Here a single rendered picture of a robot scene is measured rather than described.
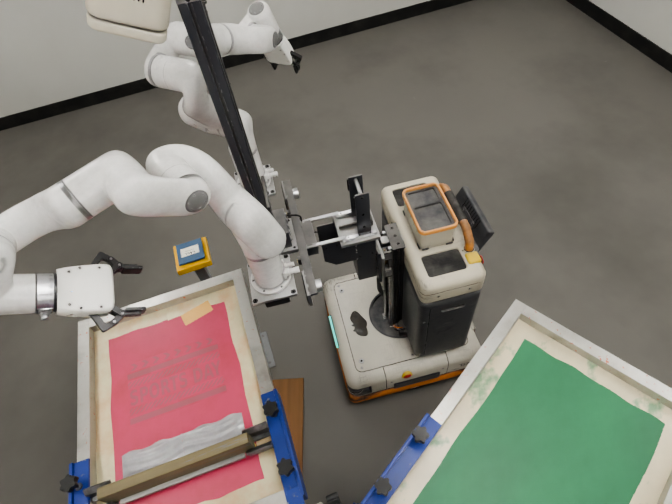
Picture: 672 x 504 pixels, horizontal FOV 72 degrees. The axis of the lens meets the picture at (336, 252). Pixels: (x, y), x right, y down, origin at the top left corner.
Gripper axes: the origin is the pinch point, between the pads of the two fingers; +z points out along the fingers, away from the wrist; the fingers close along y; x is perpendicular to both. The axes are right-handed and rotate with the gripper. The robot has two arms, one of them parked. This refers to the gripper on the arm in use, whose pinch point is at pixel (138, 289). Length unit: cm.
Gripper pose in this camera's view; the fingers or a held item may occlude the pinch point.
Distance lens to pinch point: 106.5
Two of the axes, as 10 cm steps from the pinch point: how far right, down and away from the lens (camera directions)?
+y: -2.2, -9.2, 3.4
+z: 8.3, 0.1, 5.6
